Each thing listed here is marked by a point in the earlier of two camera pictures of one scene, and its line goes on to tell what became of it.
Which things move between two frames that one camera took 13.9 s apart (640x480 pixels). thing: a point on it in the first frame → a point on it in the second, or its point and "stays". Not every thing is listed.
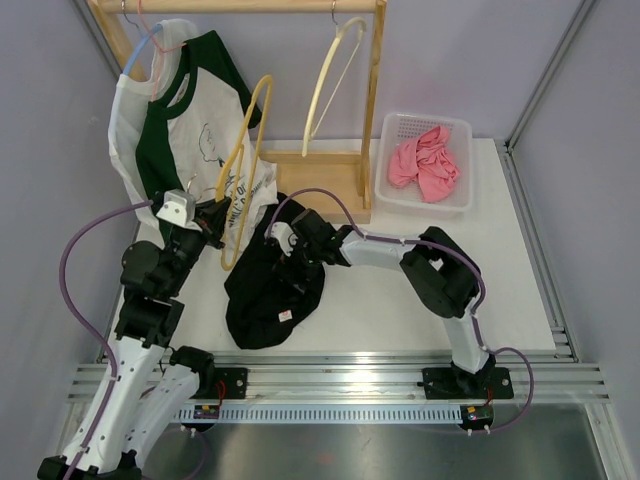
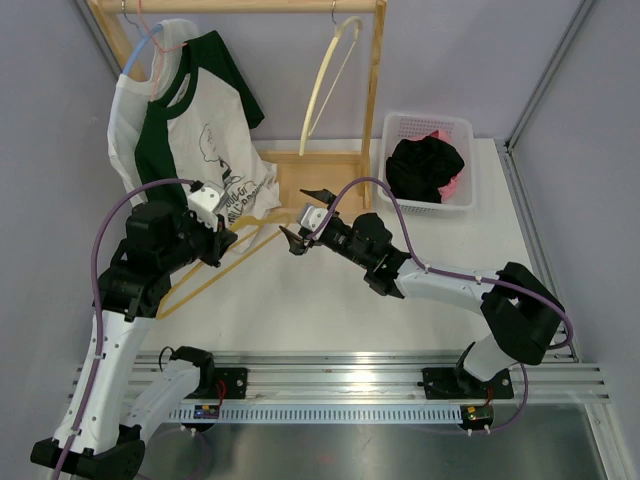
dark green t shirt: [197, 138] stays
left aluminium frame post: [100, 33] stays
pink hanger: [160, 53] stays
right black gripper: [287, 267] → [298, 245]
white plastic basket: [425, 165] stays
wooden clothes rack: [312, 187] stays
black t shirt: [272, 293] → [418, 168]
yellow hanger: [225, 261] → [263, 220]
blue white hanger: [144, 39] stays
